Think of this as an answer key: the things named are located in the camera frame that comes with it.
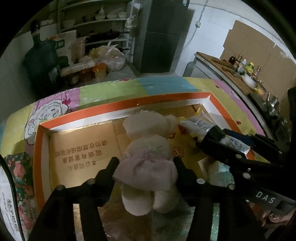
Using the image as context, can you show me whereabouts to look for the colourful cartoon bed sheet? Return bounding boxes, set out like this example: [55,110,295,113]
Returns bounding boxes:
[0,76,266,241]

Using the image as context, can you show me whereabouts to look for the cardboard sheets on wall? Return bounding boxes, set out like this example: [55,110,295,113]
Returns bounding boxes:
[220,21,295,107]

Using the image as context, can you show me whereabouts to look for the plastic bag of food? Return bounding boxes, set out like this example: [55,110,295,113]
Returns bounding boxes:
[89,41,126,72]

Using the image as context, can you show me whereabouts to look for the dark green refrigerator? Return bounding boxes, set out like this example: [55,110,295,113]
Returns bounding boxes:
[133,1,190,74]

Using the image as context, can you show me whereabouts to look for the pink dress plush doll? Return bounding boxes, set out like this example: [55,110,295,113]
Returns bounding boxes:
[113,110,179,216]

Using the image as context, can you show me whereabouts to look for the white bowl on counter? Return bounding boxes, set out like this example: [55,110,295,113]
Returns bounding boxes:
[241,73,257,88]

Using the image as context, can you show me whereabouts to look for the orange rimmed cardboard tray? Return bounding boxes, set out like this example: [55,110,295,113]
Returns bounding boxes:
[33,92,255,240]

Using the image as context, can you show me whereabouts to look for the yellow cap bottle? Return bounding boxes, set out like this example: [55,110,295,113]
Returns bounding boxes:
[245,62,254,75]

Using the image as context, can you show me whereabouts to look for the metal kitchen shelf rack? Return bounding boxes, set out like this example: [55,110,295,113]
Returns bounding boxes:
[56,1,138,62]

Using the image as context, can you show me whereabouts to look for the steel kettle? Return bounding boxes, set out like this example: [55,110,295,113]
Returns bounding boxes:
[266,92,280,116]

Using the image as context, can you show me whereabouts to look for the floral tissue pack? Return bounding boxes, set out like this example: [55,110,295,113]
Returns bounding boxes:
[1,152,39,240]

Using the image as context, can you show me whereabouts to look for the wooden kitchen counter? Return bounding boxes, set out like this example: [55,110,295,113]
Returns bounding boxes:
[194,52,287,125]

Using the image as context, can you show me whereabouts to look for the blue water jug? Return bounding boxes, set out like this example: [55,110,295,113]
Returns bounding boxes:
[23,20,60,98]

